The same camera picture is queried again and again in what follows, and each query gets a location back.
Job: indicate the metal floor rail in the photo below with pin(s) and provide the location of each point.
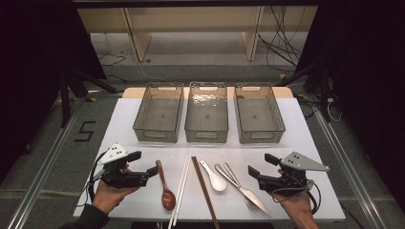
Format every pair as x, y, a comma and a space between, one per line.
41, 178
350, 165

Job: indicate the clear grey plastic bin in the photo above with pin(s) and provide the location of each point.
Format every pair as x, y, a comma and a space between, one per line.
258, 136
207, 135
153, 135

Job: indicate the black curtain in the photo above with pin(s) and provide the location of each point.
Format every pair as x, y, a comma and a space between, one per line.
38, 63
366, 63

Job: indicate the metal fork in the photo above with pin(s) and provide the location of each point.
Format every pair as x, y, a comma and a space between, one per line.
230, 170

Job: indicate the metal knife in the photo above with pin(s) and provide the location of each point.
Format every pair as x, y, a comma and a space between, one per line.
254, 198

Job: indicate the person's right hand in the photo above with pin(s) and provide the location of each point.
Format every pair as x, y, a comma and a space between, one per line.
297, 205

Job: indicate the brown wooden spoon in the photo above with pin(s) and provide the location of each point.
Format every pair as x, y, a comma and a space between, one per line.
168, 198

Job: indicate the white ceramic spoon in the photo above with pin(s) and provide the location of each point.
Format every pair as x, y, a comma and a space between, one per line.
218, 183

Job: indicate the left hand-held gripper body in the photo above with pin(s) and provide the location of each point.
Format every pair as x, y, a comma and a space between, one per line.
133, 179

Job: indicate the person's left hand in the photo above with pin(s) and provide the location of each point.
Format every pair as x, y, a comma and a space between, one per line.
106, 197

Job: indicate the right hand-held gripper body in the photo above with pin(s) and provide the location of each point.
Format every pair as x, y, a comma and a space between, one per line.
286, 184

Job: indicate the black tripod stand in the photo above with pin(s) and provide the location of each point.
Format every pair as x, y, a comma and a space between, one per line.
323, 95
65, 101

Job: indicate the white table cover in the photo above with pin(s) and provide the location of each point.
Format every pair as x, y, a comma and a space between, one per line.
302, 133

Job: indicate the light wooden desk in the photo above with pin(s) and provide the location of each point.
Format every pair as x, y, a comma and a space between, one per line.
191, 19

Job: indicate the black overhead bar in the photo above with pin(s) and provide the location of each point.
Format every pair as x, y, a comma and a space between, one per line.
191, 3

